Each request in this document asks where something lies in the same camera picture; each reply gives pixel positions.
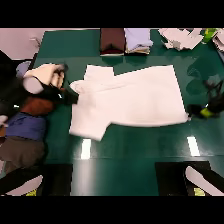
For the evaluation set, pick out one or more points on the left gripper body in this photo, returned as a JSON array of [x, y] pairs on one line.
[[65, 96]]

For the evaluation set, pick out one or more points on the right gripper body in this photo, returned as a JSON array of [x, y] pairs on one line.
[[199, 111]]

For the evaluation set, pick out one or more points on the white T-shirt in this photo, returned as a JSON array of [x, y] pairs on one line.
[[133, 100]]

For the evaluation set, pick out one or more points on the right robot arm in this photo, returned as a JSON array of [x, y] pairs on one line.
[[204, 180]]

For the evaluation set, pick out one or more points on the red-brown garment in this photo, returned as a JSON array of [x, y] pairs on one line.
[[38, 106]]

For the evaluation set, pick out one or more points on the blue garment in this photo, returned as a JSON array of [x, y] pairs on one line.
[[26, 126]]

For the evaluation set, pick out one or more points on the grey-brown garment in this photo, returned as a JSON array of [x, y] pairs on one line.
[[20, 151]]

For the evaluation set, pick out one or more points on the maroon garment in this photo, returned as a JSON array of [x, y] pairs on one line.
[[112, 40]]

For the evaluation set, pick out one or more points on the beige garment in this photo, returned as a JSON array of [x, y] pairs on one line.
[[138, 51]]

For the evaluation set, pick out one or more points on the lavender garment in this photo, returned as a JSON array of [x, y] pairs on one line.
[[137, 38]]

